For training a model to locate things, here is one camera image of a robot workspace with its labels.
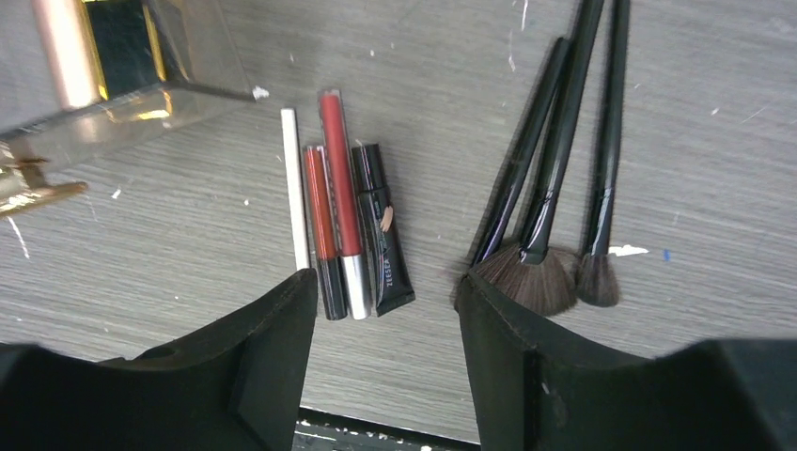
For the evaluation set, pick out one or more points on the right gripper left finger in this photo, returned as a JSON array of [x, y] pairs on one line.
[[234, 384]]

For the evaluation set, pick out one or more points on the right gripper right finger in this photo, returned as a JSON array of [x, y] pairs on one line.
[[539, 386]]

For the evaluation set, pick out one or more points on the black mascara tube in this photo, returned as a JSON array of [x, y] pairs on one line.
[[388, 268]]

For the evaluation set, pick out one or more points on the white makeup pencil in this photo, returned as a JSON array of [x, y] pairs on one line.
[[294, 179]]

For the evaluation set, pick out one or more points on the clear drawer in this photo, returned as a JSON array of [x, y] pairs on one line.
[[204, 79]]

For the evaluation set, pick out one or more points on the beige concealer tube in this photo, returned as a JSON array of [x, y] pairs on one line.
[[70, 46]]

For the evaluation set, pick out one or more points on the gold lipstick tube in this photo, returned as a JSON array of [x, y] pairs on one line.
[[128, 44]]

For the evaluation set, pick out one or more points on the short red lip gloss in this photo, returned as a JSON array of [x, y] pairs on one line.
[[327, 261]]

